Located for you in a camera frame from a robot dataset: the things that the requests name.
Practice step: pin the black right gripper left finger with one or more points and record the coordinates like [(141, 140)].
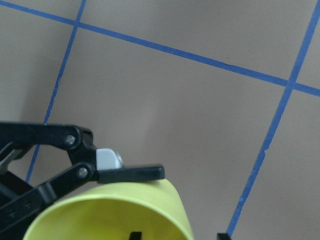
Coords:
[(135, 235)]

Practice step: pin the yellow plastic cup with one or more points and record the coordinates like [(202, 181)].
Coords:
[(114, 211)]

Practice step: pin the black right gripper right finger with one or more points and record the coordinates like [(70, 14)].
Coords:
[(223, 236)]

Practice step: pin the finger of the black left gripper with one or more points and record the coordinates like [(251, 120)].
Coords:
[(21, 203)]

